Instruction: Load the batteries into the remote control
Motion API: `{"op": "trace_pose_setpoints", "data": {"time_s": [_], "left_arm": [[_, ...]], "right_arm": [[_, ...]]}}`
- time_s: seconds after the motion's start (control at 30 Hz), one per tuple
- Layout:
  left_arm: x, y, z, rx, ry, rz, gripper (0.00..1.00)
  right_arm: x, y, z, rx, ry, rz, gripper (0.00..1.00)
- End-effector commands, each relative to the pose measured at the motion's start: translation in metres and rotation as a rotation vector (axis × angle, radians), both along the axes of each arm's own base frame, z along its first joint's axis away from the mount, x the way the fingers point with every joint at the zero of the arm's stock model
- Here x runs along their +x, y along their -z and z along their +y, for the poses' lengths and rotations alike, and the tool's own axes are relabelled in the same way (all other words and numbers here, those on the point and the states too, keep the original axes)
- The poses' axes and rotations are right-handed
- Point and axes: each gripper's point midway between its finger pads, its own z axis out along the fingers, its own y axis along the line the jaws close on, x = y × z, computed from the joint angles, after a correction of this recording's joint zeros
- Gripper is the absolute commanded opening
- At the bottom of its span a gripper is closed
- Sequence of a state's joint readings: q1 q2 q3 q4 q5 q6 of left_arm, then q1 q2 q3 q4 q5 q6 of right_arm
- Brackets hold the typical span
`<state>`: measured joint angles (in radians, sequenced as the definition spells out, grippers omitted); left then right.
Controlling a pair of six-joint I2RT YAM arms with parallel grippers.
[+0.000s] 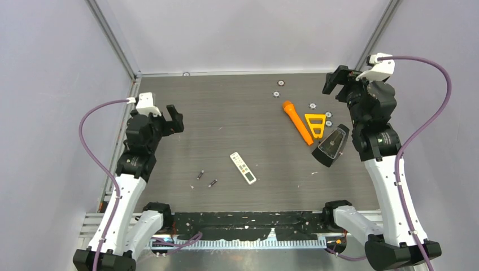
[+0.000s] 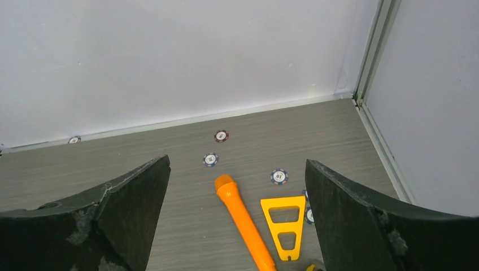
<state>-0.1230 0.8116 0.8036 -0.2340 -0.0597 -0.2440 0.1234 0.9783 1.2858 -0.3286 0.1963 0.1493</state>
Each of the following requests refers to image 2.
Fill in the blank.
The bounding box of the blue poker chip lower right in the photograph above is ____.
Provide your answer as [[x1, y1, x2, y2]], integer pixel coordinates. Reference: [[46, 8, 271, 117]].
[[304, 207, 314, 225]]

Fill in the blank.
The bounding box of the yellow triangular plastic frame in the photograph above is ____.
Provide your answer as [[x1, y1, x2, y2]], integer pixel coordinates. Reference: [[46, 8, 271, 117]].
[[260, 195, 306, 261]]

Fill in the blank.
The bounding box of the orange toy microphone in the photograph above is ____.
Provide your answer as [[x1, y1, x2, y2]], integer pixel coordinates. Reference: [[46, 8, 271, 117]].
[[215, 174, 277, 271]]

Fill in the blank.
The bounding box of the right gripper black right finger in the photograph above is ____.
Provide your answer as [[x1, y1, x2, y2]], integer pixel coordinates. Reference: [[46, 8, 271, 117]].
[[305, 160, 478, 270]]

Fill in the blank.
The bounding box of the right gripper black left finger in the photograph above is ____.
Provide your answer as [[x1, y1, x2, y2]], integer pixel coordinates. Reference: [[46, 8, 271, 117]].
[[1, 155, 171, 270]]

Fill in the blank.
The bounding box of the poker chip at wall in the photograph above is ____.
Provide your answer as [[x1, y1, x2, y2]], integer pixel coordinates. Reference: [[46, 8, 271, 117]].
[[68, 136, 81, 144]]

